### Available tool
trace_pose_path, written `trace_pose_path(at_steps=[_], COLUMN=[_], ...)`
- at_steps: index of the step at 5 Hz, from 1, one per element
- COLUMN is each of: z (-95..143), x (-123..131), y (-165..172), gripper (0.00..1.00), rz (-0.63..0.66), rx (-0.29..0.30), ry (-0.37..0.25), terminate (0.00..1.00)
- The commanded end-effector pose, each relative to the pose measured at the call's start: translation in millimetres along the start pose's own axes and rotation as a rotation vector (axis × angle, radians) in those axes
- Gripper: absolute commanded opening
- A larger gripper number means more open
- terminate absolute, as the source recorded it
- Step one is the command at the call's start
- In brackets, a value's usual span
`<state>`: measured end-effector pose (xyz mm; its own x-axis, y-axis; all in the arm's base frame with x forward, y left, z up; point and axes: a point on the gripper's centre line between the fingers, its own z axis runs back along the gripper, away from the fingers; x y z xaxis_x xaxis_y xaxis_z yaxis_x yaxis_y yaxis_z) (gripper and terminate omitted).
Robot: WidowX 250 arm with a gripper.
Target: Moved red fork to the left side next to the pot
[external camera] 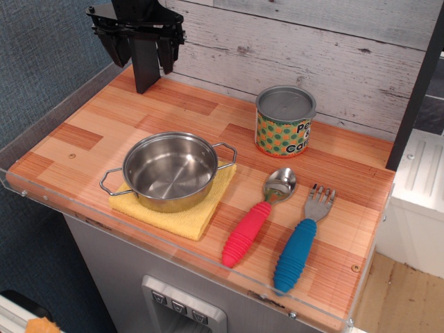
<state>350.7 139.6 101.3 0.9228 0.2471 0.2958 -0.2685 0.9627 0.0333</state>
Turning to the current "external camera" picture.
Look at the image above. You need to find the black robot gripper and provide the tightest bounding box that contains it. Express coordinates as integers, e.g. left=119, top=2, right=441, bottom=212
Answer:
left=86, top=1, right=185, bottom=74

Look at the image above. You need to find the dark grey left post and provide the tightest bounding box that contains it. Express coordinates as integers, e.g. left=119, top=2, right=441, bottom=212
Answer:
left=129, top=38, right=160, bottom=94

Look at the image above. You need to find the peas and carrots toy can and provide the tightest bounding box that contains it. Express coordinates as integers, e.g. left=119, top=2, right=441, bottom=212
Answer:
left=255, top=85, right=316, bottom=158

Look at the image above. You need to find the silver dispenser button panel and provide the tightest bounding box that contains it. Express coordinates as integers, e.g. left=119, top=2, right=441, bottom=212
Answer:
left=142, top=275, right=228, bottom=332

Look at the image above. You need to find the grey toy kitchen cabinet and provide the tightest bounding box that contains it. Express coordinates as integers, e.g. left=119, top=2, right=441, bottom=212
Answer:
left=65, top=216, right=316, bottom=332

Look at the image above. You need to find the dark grey post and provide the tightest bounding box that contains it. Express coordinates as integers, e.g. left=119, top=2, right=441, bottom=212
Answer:
left=386, top=5, right=443, bottom=171
left=129, top=38, right=160, bottom=94

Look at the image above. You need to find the blue handled metal fork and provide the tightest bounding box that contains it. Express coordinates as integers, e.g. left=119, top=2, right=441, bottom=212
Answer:
left=273, top=184, right=336, bottom=294

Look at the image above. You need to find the dark grey right post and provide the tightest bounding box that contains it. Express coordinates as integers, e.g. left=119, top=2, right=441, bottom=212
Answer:
left=386, top=5, right=443, bottom=171

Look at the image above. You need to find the yellow folded cloth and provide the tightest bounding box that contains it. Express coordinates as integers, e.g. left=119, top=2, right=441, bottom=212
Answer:
left=109, top=165, right=237, bottom=241

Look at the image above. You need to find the red handled metal spoon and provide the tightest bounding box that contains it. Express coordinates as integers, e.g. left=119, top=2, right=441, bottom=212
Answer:
left=221, top=167, right=296, bottom=268

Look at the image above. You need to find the stainless steel pot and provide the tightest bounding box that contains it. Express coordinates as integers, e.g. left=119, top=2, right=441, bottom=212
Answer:
left=99, top=132, right=237, bottom=213

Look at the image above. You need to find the orange plush object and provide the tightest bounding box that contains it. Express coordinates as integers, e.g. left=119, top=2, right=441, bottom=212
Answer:
left=25, top=317, right=61, bottom=333

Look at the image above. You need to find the clear acrylic guard rail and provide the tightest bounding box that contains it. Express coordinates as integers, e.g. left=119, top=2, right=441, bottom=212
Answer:
left=5, top=69, right=394, bottom=332

